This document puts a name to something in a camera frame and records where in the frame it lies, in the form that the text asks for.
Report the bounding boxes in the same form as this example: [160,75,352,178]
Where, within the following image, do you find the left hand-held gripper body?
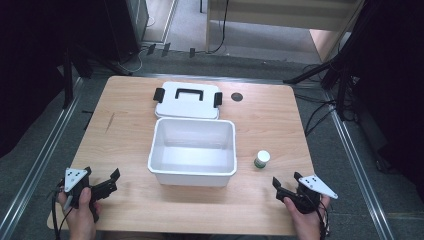
[55,167,92,212]

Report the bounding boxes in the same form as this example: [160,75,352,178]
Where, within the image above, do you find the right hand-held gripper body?
[289,175,340,215]

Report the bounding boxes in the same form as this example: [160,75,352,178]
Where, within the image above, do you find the person's left hand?
[56,186,102,240]

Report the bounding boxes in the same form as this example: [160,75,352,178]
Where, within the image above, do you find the person's right hand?
[283,195,331,240]

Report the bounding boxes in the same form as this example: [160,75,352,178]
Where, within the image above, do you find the small white bottle green label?
[253,149,272,170]

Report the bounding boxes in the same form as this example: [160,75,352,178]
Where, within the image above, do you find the white plastic storage box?
[147,116,238,188]

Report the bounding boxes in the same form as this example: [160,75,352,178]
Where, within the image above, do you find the black metal stand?
[61,46,134,110]

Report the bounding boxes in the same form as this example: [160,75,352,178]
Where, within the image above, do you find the black tripod stand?
[282,49,359,122]

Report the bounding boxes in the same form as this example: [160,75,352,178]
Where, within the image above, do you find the black curtain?
[328,0,424,204]
[0,0,143,158]

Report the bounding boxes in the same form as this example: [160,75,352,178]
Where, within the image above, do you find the dark cabinet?
[102,0,150,64]

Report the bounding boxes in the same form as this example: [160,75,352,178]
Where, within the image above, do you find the light wooden furniture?
[204,0,368,64]

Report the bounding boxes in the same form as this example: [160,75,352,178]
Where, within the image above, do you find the right hand-held gripper black cable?
[316,195,331,240]

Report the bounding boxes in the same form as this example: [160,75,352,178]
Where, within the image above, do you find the hand-held gripper black cable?
[50,188,74,240]
[316,195,331,240]

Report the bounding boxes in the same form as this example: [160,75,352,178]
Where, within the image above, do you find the aluminium floor rail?
[139,73,288,85]
[323,89,397,240]
[0,77,85,240]

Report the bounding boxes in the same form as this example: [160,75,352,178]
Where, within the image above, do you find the left hand-held gripper black cable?
[50,188,74,240]

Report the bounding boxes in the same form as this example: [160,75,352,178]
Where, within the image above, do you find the black floor cables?
[293,61,354,138]

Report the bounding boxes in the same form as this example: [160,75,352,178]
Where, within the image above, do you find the white box lid black handle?
[152,81,224,121]

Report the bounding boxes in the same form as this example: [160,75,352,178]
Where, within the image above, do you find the white floor cable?
[116,16,158,75]

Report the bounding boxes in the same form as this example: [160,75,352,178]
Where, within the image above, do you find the black hanging cable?
[194,0,231,55]

